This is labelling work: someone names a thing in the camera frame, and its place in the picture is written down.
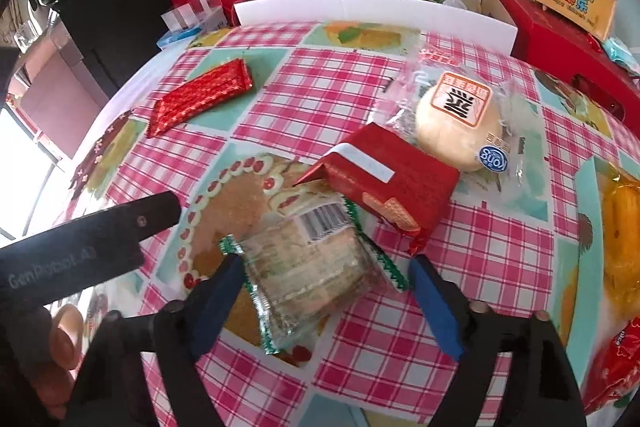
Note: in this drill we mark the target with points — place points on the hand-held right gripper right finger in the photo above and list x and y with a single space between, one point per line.
435 312

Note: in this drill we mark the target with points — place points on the clear rice cracker packet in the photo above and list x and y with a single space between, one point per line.
305 277

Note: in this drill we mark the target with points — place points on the person's left hand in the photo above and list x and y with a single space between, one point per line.
45 357

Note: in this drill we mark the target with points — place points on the white foam board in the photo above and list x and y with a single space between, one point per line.
375 14

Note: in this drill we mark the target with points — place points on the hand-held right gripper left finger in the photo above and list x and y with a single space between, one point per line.
220 302

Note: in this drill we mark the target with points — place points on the pink checkered tablecloth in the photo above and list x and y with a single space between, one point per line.
310 92

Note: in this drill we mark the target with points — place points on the black cabinet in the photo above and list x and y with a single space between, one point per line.
110 7

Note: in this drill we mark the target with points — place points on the light blue tissue pack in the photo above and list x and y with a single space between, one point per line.
172 39

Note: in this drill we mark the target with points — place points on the clear plastic boxes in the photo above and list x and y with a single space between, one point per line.
192 14

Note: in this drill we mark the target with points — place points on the round white bun packet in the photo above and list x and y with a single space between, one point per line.
457 127

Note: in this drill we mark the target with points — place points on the yellow cake packet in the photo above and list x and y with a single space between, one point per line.
620 232

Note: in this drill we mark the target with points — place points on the light blue face mask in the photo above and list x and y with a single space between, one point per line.
620 52

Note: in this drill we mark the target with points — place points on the large red gift box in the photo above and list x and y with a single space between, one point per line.
565 49

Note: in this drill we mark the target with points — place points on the white round lid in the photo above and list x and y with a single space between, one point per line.
455 4

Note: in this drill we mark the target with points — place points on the red foil snack packet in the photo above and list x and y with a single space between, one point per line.
615 369

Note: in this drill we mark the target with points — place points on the red patterned snack packet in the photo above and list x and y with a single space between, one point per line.
200 99

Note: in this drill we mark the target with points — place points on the red wafer packet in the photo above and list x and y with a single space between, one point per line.
390 187

